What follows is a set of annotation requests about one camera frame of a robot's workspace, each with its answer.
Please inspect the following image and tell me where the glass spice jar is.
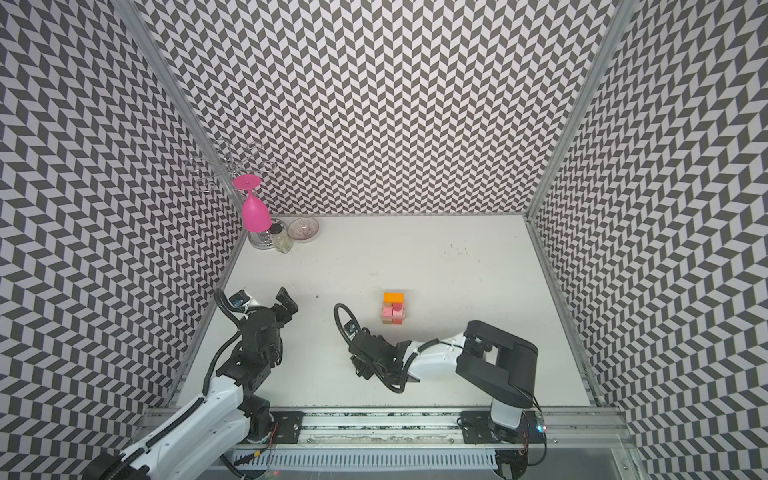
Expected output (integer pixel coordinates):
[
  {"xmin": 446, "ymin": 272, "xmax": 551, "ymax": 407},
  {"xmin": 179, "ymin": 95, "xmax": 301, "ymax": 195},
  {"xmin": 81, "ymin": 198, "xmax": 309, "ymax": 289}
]
[{"xmin": 269, "ymin": 222, "xmax": 293, "ymax": 254}]

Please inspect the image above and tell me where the orange rectangular block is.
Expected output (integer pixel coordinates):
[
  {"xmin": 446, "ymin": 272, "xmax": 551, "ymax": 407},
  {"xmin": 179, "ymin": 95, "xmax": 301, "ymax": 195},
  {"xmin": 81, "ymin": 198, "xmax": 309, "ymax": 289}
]
[{"xmin": 383, "ymin": 292, "xmax": 405, "ymax": 304}]

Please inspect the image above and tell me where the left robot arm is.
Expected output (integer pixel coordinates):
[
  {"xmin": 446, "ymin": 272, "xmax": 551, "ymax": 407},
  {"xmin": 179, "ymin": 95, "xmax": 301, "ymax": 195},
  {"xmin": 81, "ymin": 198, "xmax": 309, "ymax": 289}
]
[{"xmin": 81, "ymin": 288, "xmax": 299, "ymax": 479}]

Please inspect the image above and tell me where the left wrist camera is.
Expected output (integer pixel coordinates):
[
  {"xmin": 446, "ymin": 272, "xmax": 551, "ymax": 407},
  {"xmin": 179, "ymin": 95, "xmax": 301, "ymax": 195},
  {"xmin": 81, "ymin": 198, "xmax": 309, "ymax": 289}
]
[{"xmin": 228, "ymin": 289, "xmax": 259, "ymax": 312}]

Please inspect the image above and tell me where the pink plastic wine glass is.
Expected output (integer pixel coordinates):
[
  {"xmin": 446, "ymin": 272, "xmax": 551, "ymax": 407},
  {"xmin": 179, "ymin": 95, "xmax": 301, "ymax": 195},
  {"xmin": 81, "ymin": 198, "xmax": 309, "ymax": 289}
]
[{"xmin": 233, "ymin": 174, "xmax": 273, "ymax": 233}]

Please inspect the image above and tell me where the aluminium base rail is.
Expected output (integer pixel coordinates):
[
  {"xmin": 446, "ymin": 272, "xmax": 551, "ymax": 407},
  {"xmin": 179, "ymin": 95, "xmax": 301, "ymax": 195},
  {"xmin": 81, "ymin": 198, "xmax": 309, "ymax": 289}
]
[{"xmin": 128, "ymin": 405, "xmax": 637, "ymax": 451}]

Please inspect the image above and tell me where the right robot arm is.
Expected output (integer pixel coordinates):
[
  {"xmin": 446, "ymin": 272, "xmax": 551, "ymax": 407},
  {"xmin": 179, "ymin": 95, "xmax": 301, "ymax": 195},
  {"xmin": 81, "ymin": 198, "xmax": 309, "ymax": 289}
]
[{"xmin": 337, "ymin": 318, "xmax": 539, "ymax": 443}]

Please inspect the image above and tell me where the chrome glass holder stand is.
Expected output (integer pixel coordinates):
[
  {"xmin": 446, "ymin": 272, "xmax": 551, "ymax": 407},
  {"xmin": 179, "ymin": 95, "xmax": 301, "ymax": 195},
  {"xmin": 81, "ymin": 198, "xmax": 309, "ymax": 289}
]
[{"xmin": 213, "ymin": 142, "xmax": 280, "ymax": 250}]

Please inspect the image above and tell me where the small striped bowl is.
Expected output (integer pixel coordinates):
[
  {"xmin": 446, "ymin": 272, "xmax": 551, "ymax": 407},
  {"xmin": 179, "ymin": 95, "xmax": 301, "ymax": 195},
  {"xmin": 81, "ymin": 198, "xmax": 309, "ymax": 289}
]
[{"xmin": 288, "ymin": 217, "xmax": 320, "ymax": 243}]

